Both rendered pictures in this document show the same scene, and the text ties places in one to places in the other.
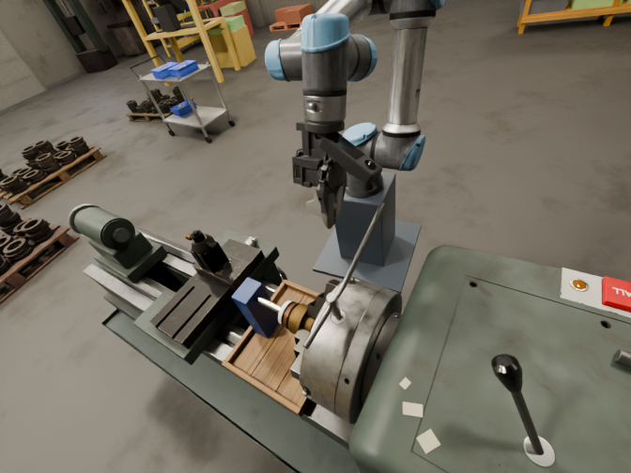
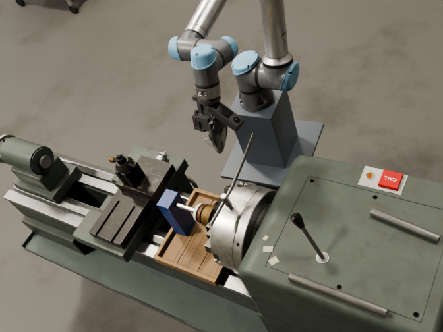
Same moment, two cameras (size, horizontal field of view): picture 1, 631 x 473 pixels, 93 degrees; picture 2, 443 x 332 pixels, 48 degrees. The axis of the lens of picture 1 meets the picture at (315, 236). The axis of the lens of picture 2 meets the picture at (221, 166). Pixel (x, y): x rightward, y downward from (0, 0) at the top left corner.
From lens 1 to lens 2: 103 cm
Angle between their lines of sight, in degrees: 7
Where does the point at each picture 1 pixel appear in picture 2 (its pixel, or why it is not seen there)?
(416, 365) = (272, 228)
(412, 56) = (273, 14)
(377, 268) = (279, 170)
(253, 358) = (177, 251)
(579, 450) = (340, 255)
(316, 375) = (220, 244)
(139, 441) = not seen: outside the picture
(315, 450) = (234, 323)
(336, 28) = (208, 59)
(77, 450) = not seen: outside the picture
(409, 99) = (277, 41)
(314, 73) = (199, 78)
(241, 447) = not seen: outside the picture
